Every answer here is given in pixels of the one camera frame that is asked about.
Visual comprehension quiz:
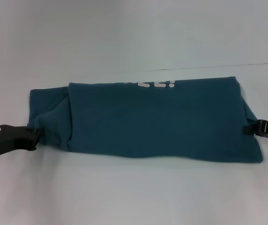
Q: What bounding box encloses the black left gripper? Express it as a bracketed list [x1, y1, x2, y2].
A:
[0, 124, 41, 158]

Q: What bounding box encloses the teal blue t-shirt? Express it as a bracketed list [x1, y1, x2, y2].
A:
[28, 75, 265, 164]

